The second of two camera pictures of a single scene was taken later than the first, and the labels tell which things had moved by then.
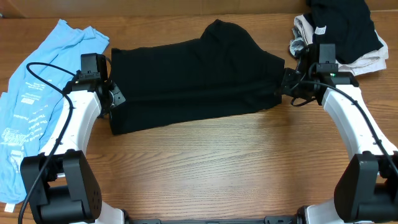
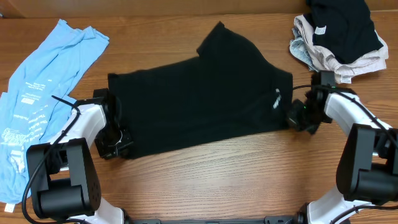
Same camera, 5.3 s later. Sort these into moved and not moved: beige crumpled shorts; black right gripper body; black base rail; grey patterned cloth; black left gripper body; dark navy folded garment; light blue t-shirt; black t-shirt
Moved: black left gripper body; black right gripper body; black t-shirt
Not moved: beige crumpled shorts; light blue t-shirt; dark navy folded garment; grey patterned cloth; black base rail
